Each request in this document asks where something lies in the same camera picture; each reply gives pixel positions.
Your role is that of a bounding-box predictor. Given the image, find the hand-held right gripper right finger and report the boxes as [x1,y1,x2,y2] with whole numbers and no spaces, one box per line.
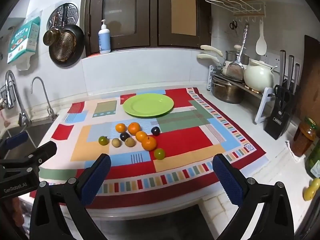
[212,154,294,240]

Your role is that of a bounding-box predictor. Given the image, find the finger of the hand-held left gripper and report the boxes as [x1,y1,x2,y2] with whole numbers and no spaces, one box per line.
[0,141,57,167]
[0,132,28,155]

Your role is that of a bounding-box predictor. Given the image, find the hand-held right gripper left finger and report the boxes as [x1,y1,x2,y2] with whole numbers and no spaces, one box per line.
[29,153,112,240]

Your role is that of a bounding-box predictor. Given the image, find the orange with stem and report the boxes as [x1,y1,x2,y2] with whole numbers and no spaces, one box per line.
[141,136,157,151]

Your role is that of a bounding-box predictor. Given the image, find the green plate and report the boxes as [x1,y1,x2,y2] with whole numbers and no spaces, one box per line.
[122,93,175,117]

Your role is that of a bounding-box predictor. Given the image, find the steel sink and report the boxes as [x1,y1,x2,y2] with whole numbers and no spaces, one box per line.
[0,120,52,159]

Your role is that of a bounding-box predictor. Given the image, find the chrome sink faucet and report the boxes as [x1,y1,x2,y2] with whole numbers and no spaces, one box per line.
[5,70,32,127]

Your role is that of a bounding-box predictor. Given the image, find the slim gooseneck faucet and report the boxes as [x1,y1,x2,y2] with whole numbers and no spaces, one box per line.
[30,77,58,123]

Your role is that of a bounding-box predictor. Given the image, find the colourful patchwork cloth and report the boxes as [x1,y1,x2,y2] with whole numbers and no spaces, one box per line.
[29,87,267,209]

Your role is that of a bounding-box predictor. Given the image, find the black knife block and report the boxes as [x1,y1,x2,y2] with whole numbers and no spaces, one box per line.
[264,85,300,140]

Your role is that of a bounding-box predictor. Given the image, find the white plastic bag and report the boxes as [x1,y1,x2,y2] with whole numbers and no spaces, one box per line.
[15,54,33,71]

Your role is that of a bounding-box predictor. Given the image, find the white kitchen shelf rack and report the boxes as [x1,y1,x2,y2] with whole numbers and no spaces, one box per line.
[207,65,277,124]

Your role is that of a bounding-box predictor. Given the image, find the yellow plastic object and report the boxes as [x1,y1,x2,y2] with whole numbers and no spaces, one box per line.
[303,178,320,201]

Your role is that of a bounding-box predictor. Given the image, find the amber jar with green lid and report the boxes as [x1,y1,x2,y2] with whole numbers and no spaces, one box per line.
[291,116,319,157]

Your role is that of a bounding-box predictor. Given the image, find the large steel pot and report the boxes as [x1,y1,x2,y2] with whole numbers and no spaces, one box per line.
[212,76,247,104]

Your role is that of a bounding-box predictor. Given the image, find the green glass bottle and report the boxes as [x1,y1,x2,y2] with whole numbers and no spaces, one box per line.
[305,142,320,179]

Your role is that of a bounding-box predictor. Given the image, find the teal cardboard box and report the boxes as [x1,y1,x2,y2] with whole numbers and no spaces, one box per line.
[7,16,41,64]

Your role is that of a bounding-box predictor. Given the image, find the black frying pan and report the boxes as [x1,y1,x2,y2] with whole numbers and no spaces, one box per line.
[48,4,85,68]

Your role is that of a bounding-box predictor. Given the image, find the black kitchen scissors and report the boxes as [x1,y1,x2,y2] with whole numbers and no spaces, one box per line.
[274,85,292,108]

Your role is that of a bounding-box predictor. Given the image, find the white ceramic teapot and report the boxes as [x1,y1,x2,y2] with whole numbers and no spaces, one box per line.
[243,59,278,93]

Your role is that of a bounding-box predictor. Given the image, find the small brass pot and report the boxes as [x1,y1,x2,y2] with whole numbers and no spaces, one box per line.
[43,12,62,47]

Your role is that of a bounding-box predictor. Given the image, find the steel pot with lid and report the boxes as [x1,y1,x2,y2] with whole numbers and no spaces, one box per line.
[225,44,250,65]

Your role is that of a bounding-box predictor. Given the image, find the dark brown wooden board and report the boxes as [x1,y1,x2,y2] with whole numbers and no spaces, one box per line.
[296,35,320,130]

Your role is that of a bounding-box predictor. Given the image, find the white pump bottle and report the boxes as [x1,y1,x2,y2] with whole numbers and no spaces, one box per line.
[98,19,111,54]

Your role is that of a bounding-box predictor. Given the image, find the white rice paddle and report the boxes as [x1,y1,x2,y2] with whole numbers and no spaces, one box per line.
[255,20,267,55]

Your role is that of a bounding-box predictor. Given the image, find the round metal steamer rack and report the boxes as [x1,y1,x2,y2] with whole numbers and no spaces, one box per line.
[46,2,79,30]

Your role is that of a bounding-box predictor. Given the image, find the brown framed window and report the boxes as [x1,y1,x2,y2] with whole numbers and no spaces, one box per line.
[82,0,212,55]

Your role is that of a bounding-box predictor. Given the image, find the cream-handled pan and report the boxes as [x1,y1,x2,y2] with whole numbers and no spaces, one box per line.
[200,45,224,58]
[197,53,232,77]

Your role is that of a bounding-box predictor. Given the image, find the steel-handled knife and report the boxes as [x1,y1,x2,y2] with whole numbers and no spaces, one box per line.
[293,64,300,90]
[279,50,286,85]
[287,55,295,88]

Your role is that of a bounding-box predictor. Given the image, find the white wall socket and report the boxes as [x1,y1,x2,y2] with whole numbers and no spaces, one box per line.
[265,52,280,65]

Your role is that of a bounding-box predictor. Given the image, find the white wire hanging rack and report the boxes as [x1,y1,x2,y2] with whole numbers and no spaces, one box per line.
[205,0,266,22]

